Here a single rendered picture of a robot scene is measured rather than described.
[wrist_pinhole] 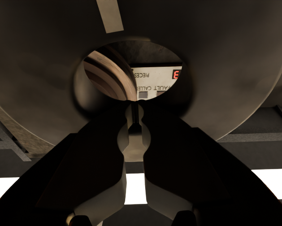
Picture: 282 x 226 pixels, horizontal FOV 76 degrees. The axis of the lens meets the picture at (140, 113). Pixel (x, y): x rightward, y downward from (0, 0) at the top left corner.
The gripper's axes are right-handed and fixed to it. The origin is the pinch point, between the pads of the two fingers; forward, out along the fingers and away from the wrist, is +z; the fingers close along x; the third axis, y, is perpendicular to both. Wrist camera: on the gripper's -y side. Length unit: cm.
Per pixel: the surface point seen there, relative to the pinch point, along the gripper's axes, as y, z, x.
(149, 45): 7, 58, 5
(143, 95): 29, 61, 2
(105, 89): 16.2, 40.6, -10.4
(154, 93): 28, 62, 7
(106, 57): 6.8, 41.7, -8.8
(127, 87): 17.6, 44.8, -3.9
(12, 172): 555, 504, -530
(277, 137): 359, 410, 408
